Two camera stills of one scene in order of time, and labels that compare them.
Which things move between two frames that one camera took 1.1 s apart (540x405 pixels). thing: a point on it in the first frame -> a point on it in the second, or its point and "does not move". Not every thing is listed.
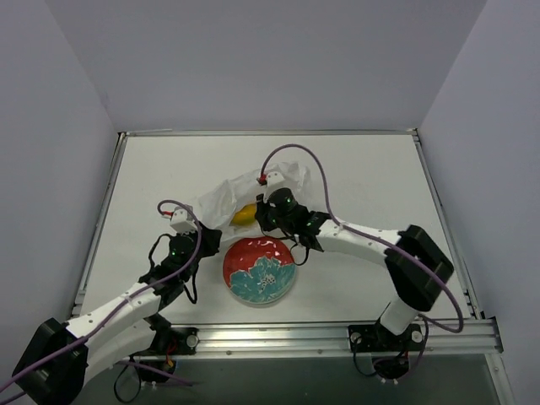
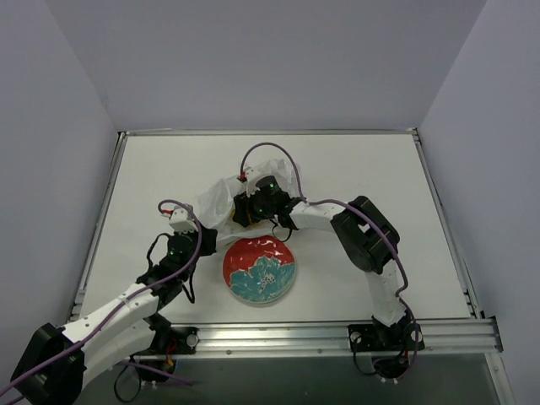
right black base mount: x=390 y=352 does not move
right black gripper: x=261 y=215 -> x=240 y=209
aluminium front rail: x=481 y=336 does not move
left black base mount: x=170 y=342 does not move
